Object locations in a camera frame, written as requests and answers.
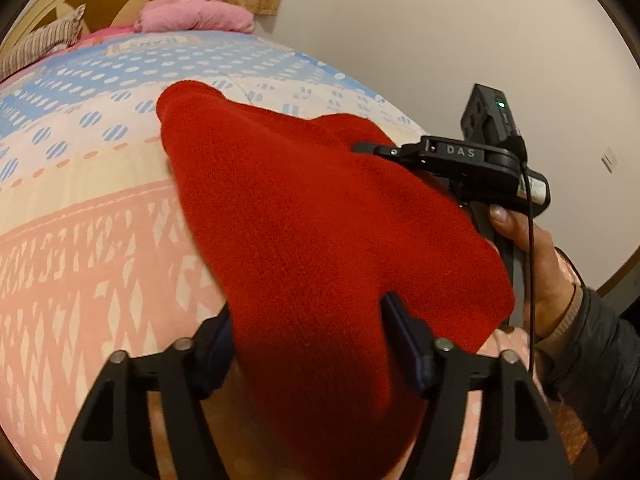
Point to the pink pillow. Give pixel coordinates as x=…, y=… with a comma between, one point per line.
x=200, y=15

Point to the person's right forearm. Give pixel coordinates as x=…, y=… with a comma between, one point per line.
x=600, y=360

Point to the red knitted sweater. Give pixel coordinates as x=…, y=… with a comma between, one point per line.
x=300, y=220

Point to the striped pillow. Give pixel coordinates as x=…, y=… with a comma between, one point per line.
x=35, y=42

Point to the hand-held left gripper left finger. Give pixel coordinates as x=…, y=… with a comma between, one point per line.
x=215, y=355

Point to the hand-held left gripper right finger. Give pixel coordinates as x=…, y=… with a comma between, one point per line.
x=405, y=330

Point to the person's right hand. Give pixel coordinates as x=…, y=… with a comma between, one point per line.
x=545, y=280

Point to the dotted bed sheet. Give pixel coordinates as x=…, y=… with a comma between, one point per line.
x=100, y=185

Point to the white wall socket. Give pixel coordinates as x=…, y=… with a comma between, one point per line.
x=609, y=160

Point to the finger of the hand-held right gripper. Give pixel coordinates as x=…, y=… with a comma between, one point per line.
x=380, y=150

